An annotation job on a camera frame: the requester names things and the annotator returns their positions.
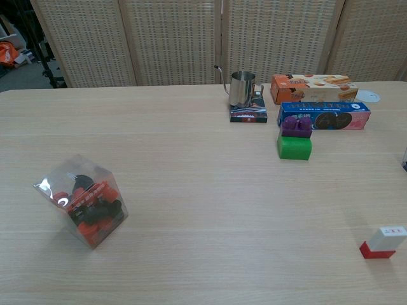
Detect dark patterned flat box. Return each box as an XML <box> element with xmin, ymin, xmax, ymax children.
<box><xmin>229</xmin><ymin>94</ymin><xmax>268</xmax><ymax>124</ymax></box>

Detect stainless steel gooseneck pitcher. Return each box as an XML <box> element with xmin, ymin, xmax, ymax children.
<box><xmin>214</xmin><ymin>65</ymin><xmax>265</xmax><ymax>108</ymax></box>

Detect green toy block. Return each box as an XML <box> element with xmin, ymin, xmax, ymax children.
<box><xmin>276</xmin><ymin>132</ymin><xmax>314</xmax><ymax>161</ymax></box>

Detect purple toy block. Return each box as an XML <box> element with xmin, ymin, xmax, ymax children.
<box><xmin>279</xmin><ymin>114</ymin><xmax>314</xmax><ymax>140</ymax></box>

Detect wooden rattan folding screen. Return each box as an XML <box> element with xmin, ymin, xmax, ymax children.
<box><xmin>30</xmin><ymin>0</ymin><xmax>407</xmax><ymax>89</ymax></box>

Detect orange biscuit box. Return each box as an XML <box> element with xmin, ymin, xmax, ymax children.
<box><xmin>270</xmin><ymin>73</ymin><xmax>360</xmax><ymax>105</ymax></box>

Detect clear plastic box of caps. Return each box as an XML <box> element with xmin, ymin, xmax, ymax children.
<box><xmin>33</xmin><ymin>154</ymin><xmax>130</xmax><ymax>251</ymax></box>

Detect blue and pink cookie box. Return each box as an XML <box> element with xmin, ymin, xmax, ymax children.
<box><xmin>277</xmin><ymin>101</ymin><xmax>372</xmax><ymax>132</ymax></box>

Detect white round lid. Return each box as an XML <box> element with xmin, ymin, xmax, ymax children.
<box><xmin>355</xmin><ymin>89</ymin><xmax>382</xmax><ymax>104</ymax></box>

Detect black tripod stand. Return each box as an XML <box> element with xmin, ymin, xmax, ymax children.
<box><xmin>18</xmin><ymin>0</ymin><xmax>68</xmax><ymax>90</ymax></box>

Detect orange bag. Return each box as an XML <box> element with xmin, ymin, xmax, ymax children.
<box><xmin>0</xmin><ymin>40</ymin><xmax>21</xmax><ymax>68</ymax></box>

